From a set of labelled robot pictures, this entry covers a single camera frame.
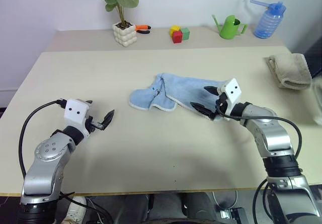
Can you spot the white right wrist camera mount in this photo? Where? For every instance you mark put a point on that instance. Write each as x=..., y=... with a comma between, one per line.
x=232, y=89

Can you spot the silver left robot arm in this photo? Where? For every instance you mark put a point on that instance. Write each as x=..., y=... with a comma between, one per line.
x=47, y=151

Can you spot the blue plastic spout bottle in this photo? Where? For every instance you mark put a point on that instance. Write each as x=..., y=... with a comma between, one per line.
x=266, y=24

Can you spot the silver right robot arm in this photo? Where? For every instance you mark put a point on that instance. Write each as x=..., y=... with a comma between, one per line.
x=274, y=138

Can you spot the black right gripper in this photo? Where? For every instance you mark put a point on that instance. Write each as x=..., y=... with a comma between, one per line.
x=221, y=101

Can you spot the red cube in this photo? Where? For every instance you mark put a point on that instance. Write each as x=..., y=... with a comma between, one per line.
x=177, y=37

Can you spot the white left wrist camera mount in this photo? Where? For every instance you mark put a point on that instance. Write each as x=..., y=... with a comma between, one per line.
x=75, y=110

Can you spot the light blue cloth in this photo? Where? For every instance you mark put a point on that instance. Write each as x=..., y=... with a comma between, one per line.
x=176, y=88

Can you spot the green watering can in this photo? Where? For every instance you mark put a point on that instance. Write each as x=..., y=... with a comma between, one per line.
x=227, y=29

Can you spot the folded beige towel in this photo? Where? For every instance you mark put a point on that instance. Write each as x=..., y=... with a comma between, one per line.
x=289, y=68

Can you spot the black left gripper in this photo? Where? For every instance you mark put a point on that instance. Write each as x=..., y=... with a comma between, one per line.
x=93, y=125

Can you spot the white sneaker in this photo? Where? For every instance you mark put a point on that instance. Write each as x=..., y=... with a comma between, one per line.
x=75, y=210

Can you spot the yellow cube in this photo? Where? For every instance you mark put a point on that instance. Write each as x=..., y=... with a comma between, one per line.
x=174, y=29

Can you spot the green plant in white pot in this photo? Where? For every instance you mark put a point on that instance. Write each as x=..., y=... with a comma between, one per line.
x=125, y=36

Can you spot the small black box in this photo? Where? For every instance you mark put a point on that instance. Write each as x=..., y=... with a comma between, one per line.
x=236, y=213

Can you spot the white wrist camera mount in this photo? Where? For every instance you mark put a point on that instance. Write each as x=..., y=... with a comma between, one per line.
x=232, y=89
x=75, y=110

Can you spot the dark grey rounded shape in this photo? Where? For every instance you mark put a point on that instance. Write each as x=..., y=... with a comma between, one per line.
x=118, y=209
x=196, y=206

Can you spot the green cube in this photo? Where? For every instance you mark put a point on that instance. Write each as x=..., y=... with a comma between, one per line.
x=185, y=34

